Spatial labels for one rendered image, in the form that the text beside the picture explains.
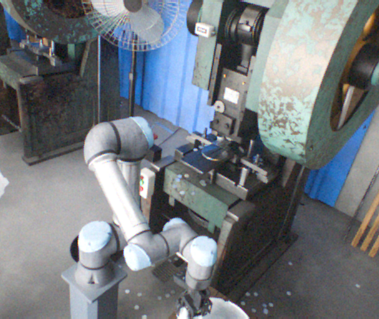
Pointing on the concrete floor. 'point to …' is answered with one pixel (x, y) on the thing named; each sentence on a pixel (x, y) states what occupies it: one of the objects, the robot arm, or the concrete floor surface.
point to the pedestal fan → (151, 31)
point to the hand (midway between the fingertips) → (185, 316)
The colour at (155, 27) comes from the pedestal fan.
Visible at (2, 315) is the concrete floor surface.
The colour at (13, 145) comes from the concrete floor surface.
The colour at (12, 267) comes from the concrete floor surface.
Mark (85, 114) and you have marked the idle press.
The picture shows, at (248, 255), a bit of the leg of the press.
